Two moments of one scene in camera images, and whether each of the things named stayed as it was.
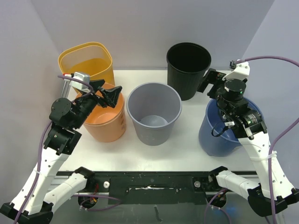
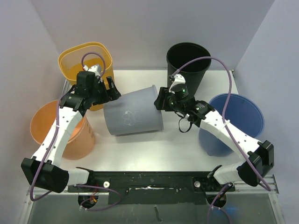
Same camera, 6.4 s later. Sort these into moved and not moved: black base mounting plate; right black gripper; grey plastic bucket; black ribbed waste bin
Moved: right black gripper; grey plastic bucket
Not moved: black base mounting plate; black ribbed waste bin
